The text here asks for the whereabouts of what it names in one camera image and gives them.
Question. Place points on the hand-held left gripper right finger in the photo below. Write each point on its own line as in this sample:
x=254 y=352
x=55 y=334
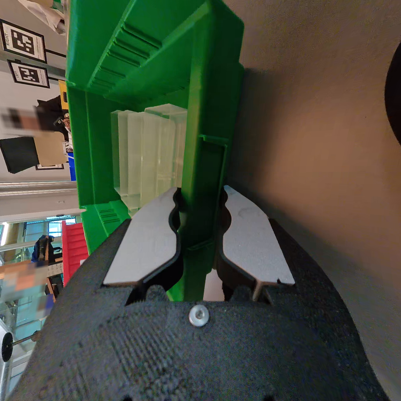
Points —
x=253 y=247

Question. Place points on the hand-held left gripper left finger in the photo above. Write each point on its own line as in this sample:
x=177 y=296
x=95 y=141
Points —
x=144 y=247

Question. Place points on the green plastic box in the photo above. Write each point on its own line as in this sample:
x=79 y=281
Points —
x=94 y=141

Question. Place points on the black drawer cabinet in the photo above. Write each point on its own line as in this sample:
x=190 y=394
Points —
x=395 y=94

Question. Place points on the red plastic bin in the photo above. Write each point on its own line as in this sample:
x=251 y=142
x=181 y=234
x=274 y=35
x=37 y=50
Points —
x=73 y=250

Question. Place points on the stack of clear plastic drawers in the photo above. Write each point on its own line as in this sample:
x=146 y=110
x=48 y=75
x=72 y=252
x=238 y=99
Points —
x=147 y=150

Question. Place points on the blue item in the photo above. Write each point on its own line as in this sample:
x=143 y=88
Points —
x=72 y=166

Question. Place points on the brown cardboard box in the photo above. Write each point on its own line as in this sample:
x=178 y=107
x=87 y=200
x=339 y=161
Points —
x=50 y=150

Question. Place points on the black flat panel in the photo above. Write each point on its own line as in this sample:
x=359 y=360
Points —
x=18 y=155

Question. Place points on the small printed marker sign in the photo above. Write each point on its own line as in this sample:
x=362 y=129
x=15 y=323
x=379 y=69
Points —
x=29 y=73

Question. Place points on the large printed marker sign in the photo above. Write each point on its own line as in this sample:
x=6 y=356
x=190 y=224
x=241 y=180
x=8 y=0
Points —
x=22 y=40

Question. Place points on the white crumpled paper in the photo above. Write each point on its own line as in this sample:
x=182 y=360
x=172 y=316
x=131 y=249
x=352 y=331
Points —
x=44 y=12

